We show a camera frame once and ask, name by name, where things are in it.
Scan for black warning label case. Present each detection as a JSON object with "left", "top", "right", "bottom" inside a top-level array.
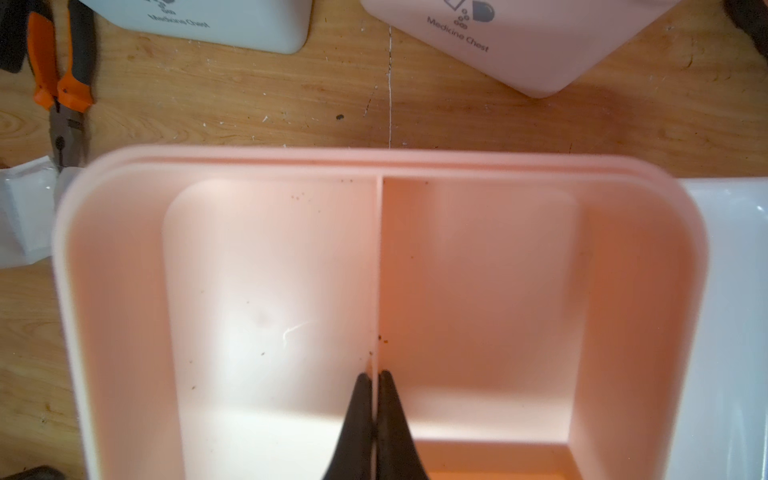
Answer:
[{"left": 0, "top": 0, "right": 28, "bottom": 74}]

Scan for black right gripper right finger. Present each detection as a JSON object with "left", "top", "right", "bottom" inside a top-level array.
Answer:
[{"left": 376, "top": 370, "right": 429, "bottom": 480}]

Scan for gauze packet clear wrapper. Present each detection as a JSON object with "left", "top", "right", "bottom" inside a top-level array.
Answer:
[{"left": 1, "top": 156, "right": 81, "bottom": 269}]

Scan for pink medicine chest box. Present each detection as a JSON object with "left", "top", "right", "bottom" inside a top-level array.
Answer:
[{"left": 362, "top": 0, "right": 675, "bottom": 98}]

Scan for grey orange medicine chest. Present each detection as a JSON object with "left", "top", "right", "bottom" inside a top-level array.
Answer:
[{"left": 84, "top": 0, "right": 313, "bottom": 54}]

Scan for white pink first aid kit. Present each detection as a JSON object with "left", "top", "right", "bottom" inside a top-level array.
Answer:
[{"left": 53, "top": 146, "right": 767, "bottom": 479}]

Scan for red plastic tool case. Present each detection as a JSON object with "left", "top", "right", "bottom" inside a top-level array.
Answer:
[{"left": 723, "top": 0, "right": 768, "bottom": 58}]

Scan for orange handled pliers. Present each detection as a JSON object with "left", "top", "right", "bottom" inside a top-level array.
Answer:
[{"left": 26, "top": 1, "right": 97, "bottom": 170}]

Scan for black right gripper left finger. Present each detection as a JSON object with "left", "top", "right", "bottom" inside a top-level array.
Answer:
[{"left": 323, "top": 373, "right": 374, "bottom": 480}]

